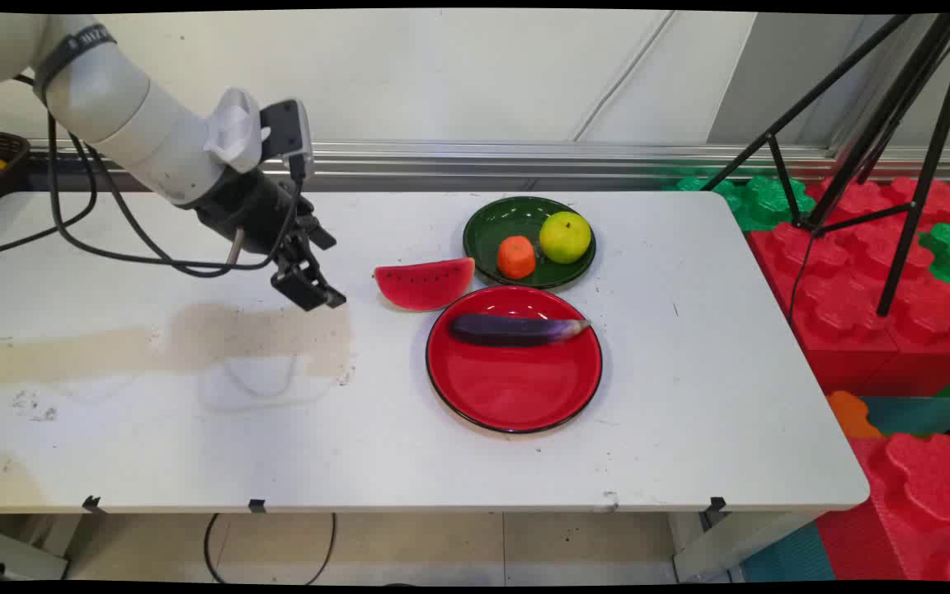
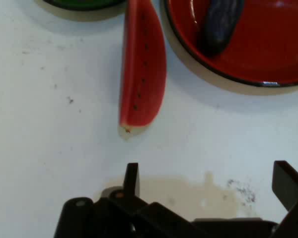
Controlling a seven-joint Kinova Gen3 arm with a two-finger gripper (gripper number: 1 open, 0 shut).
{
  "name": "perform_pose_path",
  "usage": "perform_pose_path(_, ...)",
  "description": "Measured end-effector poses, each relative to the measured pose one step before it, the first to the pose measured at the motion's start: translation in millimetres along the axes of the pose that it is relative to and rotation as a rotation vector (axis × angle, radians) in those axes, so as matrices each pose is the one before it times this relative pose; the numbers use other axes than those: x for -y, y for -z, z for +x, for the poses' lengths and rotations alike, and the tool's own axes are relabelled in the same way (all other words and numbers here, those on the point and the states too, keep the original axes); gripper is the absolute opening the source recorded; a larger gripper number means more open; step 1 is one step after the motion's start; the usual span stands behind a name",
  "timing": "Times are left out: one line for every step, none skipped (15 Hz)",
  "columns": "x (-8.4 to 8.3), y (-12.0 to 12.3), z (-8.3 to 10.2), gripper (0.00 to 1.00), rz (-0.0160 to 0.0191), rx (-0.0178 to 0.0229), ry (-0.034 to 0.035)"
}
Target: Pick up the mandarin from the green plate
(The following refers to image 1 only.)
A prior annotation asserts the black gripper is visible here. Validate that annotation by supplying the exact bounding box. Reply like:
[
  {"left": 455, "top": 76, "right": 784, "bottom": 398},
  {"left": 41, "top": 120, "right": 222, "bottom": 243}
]
[{"left": 193, "top": 168, "right": 349, "bottom": 314}]

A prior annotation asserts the orange toy tangerine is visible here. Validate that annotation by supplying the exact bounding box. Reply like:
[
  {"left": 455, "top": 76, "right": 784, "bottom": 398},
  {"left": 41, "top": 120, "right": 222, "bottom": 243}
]
[{"left": 496, "top": 236, "right": 538, "bottom": 281}]

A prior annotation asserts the red toy watermelon slice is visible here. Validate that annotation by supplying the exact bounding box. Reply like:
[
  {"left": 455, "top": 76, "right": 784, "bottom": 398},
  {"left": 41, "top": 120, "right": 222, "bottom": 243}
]
[{"left": 374, "top": 257, "right": 477, "bottom": 313}]

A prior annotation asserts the green round plate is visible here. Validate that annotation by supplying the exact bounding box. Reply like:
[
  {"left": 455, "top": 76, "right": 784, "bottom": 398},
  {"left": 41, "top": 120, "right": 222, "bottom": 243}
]
[{"left": 463, "top": 196, "right": 597, "bottom": 290}]

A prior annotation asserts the purple toy eggplant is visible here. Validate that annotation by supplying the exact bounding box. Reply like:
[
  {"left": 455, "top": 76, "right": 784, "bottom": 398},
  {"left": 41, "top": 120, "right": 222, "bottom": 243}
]
[{"left": 449, "top": 313, "right": 593, "bottom": 348}]

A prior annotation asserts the red round plate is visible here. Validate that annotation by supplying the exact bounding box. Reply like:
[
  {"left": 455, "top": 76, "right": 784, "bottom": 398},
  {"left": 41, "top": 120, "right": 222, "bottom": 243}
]
[{"left": 426, "top": 285, "right": 604, "bottom": 436}]

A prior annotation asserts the yellow-green toy apple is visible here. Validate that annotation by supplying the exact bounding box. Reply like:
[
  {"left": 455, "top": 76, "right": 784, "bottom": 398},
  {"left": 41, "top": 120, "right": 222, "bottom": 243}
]
[{"left": 538, "top": 211, "right": 593, "bottom": 266}]

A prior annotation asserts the dark plastic basket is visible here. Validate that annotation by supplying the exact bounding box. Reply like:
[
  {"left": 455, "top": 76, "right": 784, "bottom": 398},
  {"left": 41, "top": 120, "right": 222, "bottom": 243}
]
[{"left": 0, "top": 125, "right": 31, "bottom": 226}]

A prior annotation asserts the grey table leg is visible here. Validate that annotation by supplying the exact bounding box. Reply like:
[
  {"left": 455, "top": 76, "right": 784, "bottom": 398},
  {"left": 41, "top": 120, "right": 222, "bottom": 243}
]
[
  {"left": 671, "top": 510, "right": 824, "bottom": 583},
  {"left": 0, "top": 518, "right": 69, "bottom": 582}
]

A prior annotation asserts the orange foam piece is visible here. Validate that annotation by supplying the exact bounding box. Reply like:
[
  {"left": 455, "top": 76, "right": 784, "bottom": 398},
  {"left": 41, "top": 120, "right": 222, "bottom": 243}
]
[{"left": 825, "top": 389, "right": 885, "bottom": 441}]

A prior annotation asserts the black tripod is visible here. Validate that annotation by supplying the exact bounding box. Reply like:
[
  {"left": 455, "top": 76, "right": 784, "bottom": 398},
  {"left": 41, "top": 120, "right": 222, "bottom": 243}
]
[{"left": 701, "top": 12, "right": 950, "bottom": 319}]

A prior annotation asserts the teal foam mat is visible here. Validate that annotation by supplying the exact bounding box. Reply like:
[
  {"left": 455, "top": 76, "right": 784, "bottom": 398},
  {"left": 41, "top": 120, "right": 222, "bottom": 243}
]
[{"left": 858, "top": 394, "right": 950, "bottom": 439}]

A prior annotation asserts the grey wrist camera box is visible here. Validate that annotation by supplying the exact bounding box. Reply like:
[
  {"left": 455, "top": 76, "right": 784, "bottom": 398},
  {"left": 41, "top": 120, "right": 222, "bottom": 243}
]
[{"left": 260, "top": 98, "right": 316, "bottom": 179}]

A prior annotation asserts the white ribbed camera mount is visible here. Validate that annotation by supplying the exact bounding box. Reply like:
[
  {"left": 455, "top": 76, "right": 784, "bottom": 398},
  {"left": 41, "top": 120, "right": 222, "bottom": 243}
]
[{"left": 205, "top": 87, "right": 263, "bottom": 174}]

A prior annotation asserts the aluminium wall rail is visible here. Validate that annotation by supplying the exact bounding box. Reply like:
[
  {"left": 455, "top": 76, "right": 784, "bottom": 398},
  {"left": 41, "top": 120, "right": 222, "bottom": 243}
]
[{"left": 28, "top": 139, "right": 950, "bottom": 184}]

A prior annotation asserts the black floor cable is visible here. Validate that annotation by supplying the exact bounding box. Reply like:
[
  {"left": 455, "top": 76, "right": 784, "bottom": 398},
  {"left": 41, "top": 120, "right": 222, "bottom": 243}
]
[{"left": 203, "top": 512, "right": 337, "bottom": 586}]

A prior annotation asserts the black strap with print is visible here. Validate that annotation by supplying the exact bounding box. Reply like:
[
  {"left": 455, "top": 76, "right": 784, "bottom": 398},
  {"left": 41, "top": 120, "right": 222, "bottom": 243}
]
[{"left": 33, "top": 25, "right": 118, "bottom": 101}]

